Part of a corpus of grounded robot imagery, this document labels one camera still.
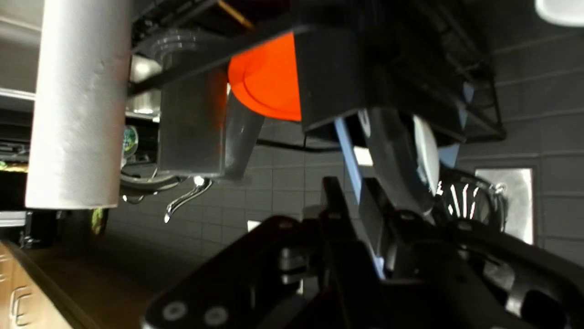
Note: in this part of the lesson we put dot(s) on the chrome faucet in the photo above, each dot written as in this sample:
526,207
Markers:
138,189

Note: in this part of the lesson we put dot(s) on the blue tumbler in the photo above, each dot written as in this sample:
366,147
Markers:
192,125

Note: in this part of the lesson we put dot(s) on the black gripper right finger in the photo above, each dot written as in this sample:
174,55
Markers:
464,275

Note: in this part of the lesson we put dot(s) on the orange plate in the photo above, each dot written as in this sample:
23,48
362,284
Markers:
265,79

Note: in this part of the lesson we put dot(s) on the wooden lower cabinet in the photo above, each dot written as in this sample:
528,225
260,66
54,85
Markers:
23,302

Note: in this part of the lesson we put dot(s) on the white paper towel roll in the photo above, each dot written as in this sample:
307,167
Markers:
79,105

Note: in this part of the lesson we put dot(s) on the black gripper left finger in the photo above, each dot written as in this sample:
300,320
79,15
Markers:
253,284

